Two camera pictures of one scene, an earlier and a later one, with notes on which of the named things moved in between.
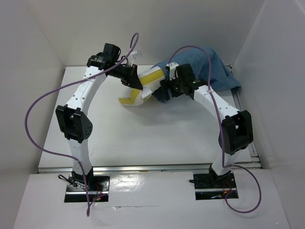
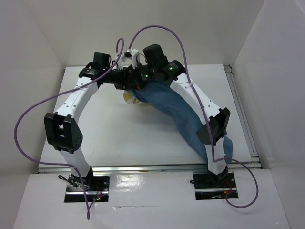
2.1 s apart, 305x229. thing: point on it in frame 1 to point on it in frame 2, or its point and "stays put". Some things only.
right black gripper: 165,84 to 135,83
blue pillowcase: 206,67 to 161,95
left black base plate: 98,186 stays put
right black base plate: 208,186 stays put
